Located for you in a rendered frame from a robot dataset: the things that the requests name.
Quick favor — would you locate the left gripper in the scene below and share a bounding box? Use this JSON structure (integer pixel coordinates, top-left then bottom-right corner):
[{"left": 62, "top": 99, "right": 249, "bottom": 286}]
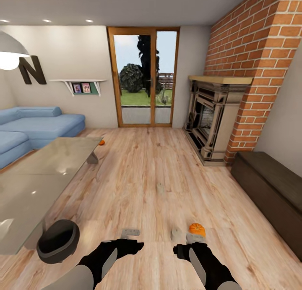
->
[{"left": 117, "top": 239, "right": 144, "bottom": 257}]

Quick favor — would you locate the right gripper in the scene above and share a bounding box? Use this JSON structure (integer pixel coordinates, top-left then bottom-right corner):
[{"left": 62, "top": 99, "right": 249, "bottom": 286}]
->
[{"left": 173, "top": 243, "right": 192, "bottom": 262}]

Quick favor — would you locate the pillar candle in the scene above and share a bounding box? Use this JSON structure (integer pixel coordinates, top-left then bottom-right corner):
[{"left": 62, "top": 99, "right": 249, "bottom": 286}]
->
[
  {"left": 156, "top": 183, "right": 164, "bottom": 194},
  {"left": 171, "top": 226, "right": 182, "bottom": 243}
]

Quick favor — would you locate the cauldron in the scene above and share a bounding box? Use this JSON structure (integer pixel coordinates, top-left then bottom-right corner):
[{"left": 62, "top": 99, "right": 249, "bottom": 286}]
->
[{"left": 36, "top": 219, "right": 80, "bottom": 264}]

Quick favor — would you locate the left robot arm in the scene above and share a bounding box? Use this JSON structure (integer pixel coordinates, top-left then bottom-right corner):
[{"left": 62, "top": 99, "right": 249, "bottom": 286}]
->
[{"left": 41, "top": 228, "right": 144, "bottom": 290}]

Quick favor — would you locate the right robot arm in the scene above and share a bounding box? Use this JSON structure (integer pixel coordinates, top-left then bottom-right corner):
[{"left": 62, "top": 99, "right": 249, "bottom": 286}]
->
[{"left": 173, "top": 233, "right": 243, "bottom": 290}]

